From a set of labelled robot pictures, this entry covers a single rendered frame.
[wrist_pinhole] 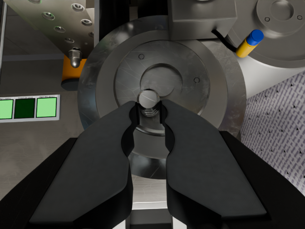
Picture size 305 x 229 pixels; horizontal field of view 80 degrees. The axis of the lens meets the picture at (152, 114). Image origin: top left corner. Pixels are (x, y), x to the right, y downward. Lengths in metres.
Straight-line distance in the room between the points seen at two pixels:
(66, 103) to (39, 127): 0.10
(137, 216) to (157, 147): 0.46
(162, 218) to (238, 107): 0.48
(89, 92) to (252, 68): 0.16
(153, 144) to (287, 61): 0.14
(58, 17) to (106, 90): 0.32
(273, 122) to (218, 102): 0.19
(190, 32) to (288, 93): 0.19
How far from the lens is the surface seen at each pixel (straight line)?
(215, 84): 0.17
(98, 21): 0.22
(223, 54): 0.18
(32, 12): 0.48
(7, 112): 0.63
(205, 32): 0.17
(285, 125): 0.32
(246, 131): 0.42
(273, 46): 0.22
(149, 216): 0.60
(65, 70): 2.08
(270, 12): 0.23
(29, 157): 0.59
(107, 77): 0.17
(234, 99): 0.17
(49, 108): 0.57
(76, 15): 0.45
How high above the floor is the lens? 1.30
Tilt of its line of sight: 9 degrees down
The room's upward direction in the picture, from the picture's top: 178 degrees clockwise
